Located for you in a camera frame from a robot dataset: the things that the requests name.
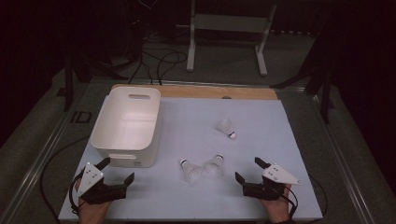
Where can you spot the grey metal stand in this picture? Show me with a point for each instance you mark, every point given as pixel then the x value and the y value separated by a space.
pixel 230 23

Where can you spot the white plastic bin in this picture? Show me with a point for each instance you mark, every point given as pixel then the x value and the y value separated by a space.
pixel 124 124

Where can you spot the black tripod stand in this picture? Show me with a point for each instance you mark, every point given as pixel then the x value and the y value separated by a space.
pixel 325 102
pixel 69 90

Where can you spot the person's right hand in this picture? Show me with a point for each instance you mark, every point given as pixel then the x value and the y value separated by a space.
pixel 278 210

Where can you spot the pale blue table mat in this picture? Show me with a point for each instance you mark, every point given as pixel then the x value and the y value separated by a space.
pixel 264 140

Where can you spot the person's left hand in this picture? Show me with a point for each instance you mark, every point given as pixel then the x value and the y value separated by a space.
pixel 91 214

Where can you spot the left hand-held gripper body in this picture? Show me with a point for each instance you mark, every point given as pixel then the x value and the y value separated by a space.
pixel 93 191

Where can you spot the white shuttlecock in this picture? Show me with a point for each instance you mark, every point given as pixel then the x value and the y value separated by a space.
pixel 190 171
pixel 224 126
pixel 214 166

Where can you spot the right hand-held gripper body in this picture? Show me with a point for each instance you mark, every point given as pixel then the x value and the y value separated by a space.
pixel 264 189

